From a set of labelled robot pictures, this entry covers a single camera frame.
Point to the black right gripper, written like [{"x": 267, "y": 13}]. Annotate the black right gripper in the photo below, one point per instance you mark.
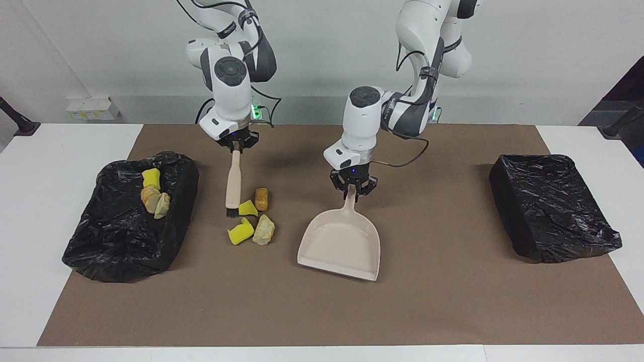
[{"x": 237, "y": 138}]

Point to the brown cork-like chunk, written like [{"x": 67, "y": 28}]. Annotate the brown cork-like chunk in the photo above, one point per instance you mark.
[{"x": 261, "y": 199}]

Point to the brown table mat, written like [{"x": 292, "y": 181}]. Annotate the brown table mat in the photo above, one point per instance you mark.
[{"x": 322, "y": 311}]

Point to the dark blue partition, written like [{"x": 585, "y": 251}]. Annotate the dark blue partition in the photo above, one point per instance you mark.
[{"x": 636, "y": 83}]

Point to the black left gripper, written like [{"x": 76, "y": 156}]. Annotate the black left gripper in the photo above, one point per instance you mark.
[{"x": 353, "y": 176}]

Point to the yellow curved sponge piece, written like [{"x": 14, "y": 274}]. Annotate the yellow curved sponge piece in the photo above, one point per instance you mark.
[{"x": 240, "y": 234}]

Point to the yellow wedge sponge piece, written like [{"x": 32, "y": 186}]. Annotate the yellow wedge sponge piece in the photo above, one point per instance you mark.
[{"x": 249, "y": 208}]

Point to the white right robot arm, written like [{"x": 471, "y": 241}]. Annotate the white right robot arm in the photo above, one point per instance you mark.
[{"x": 231, "y": 95}]

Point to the orange striped sponge scrap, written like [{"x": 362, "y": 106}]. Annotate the orange striped sponge scrap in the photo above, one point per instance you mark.
[{"x": 149, "y": 197}]

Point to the pale beige sponge scrap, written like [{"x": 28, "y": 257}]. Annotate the pale beige sponge scrap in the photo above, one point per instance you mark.
[
  {"x": 263, "y": 230},
  {"x": 162, "y": 205}
]

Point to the black stand leg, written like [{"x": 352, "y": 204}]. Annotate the black stand leg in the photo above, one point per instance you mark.
[
  {"x": 624, "y": 120},
  {"x": 20, "y": 123}
]

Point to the beige brush with black bristles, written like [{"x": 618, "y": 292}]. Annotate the beige brush with black bristles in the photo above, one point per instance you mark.
[{"x": 233, "y": 181}]

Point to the white wall socket box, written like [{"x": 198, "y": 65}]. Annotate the white wall socket box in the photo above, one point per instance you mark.
[{"x": 93, "y": 109}]

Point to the bin with black bag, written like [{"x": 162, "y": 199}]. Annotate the bin with black bag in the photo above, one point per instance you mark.
[
  {"x": 115, "y": 236},
  {"x": 548, "y": 211}
]

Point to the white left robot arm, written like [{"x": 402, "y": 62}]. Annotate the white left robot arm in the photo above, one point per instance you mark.
[{"x": 362, "y": 125}]

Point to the beige plastic dustpan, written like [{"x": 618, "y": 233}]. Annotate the beige plastic dustpan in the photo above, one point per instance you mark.
[{"x": 342, "y": 246}]

